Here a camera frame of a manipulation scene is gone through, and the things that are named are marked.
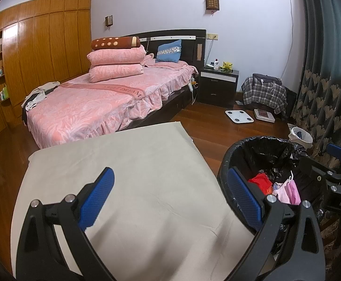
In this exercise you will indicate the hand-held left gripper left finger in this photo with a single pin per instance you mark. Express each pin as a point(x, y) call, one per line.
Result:
point(95, 199)

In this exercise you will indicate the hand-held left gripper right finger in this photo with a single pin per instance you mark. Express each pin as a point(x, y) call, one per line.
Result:
point(243, 196)

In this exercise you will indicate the red cloth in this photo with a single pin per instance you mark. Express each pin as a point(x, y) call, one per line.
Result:
point(259, 181)

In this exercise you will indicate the pale pink cloth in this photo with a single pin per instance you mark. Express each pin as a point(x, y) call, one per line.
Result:
point(277, 186)

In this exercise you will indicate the black trash bin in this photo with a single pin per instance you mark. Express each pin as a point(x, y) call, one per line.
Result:
point(226, 164)

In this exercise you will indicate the bright pink cloth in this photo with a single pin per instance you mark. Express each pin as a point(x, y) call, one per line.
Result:
point(291, 194)

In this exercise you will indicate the black plastic bin liner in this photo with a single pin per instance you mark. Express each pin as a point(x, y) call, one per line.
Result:
point(264, 155)

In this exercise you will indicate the small white waste bin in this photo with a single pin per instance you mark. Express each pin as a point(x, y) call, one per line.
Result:
point(300, 136)

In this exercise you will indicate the black bag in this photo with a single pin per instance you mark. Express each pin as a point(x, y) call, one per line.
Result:
point(290, 101)

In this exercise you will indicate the dark patterned curtain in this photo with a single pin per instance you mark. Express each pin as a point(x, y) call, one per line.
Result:
point(322, 79)

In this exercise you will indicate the white scale with dark top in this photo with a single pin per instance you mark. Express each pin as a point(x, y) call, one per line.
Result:
point(264, 114)

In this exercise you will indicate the white bathroom scale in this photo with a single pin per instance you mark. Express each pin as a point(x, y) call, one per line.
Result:
point(237, 116)

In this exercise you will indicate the plaid cloth bag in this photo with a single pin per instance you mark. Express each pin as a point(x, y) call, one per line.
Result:
point(264, 96)

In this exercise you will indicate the pink bedspread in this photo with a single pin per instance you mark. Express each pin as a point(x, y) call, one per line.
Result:
point(100, 105)

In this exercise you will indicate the dark backpack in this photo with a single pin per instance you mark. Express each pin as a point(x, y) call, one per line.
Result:
point(265, 77)

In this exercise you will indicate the dark nightstand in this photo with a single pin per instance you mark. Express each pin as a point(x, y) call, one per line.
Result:
point(218, 86)

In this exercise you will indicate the pile of clothes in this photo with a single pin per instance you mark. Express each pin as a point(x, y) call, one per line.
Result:
point(38, 96)

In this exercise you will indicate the white air conditioner pipe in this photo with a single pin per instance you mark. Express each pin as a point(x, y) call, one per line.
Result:
point(290, 35)

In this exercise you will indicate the folded pink quilt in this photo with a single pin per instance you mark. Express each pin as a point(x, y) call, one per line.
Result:
point(117, 55)
point(116, 71)

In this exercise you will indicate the yellow plush toy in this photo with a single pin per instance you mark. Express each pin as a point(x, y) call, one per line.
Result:
point(226, 66)

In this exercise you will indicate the white lotion bottle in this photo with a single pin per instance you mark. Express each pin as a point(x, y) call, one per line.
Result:
point(216, 63)

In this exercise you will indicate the crumpled pink blanket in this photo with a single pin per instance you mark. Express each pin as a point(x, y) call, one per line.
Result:
point(148, 60)

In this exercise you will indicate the brown dotted bolster pillow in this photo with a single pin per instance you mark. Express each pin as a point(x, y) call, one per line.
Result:
point(114, 42)

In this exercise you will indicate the wooden wardrobe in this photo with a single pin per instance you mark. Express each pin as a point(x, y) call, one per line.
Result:
point(41, 49)

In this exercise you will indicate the blue cushion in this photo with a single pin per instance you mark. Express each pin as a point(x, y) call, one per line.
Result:
point(169, 51)

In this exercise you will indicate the dark wooden bed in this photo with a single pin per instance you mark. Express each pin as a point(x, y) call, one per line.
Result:
point(188, 41)

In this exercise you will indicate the beige wall socket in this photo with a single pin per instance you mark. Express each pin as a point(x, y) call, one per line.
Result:
point(212, 36)

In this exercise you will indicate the small dark wall lamp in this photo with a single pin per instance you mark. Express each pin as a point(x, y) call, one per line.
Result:
point(109, 20)

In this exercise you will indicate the wooden lattice wall lamp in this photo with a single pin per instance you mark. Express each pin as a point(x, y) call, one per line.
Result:
point(212, 3)

